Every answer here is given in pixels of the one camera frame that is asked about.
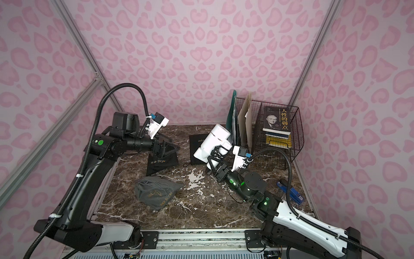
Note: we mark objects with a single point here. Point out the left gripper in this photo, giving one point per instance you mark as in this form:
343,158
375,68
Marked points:
160,147

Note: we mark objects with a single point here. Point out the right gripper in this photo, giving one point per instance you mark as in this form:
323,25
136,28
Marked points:
216,167

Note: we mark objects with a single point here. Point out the plain black pouch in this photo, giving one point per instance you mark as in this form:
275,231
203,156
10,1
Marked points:
158,164

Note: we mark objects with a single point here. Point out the white hair dryer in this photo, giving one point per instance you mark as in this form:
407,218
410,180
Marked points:
217,139

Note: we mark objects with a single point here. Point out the black pouch gold print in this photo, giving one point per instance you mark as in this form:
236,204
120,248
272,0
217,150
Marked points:
195,142

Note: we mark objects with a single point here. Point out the grey hair dryer pouch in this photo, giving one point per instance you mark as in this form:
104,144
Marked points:
156,192

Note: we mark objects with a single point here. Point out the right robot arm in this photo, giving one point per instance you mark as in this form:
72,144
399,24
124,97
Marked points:
283,225

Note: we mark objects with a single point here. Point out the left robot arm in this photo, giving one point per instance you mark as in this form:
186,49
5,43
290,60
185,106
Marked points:
68,224

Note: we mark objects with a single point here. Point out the yellow striped book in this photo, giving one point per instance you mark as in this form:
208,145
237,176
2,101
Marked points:
274,141

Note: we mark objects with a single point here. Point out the book with portrait cover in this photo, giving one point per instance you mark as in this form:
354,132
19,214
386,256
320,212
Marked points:
277,120

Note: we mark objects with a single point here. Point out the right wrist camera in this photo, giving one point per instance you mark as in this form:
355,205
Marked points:
242,158

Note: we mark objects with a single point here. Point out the black wire basket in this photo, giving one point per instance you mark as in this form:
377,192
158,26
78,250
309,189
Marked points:
259,135

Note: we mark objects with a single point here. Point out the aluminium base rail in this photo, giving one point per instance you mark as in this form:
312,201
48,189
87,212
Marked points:
217,244

